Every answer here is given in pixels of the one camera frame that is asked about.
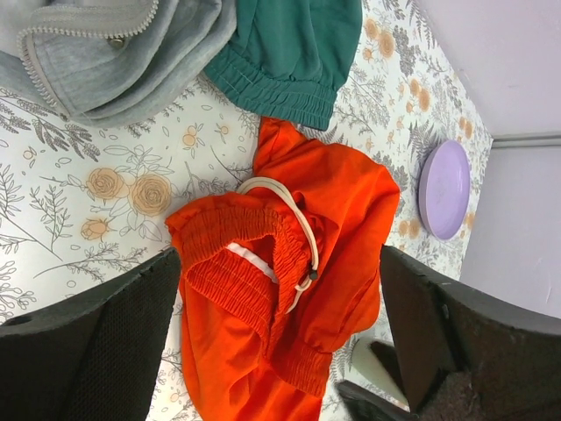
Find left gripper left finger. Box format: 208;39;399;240
1;248;181;420

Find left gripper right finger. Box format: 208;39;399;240
380;246;560;420

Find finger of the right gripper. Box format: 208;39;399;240
336;339;419;421

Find orange shorts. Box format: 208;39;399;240
167;118;400;420

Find dark teal cloth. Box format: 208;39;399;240
204;0;363;131

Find green cup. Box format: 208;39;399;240
352;338;387;390

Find floral table mat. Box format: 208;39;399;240
0;0;495;421

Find purple plate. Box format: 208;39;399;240
417;140;471;240

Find grey zip hoodie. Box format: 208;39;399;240
1;1;237;128

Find aluminium frame rail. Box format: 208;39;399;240
492;136;561;149

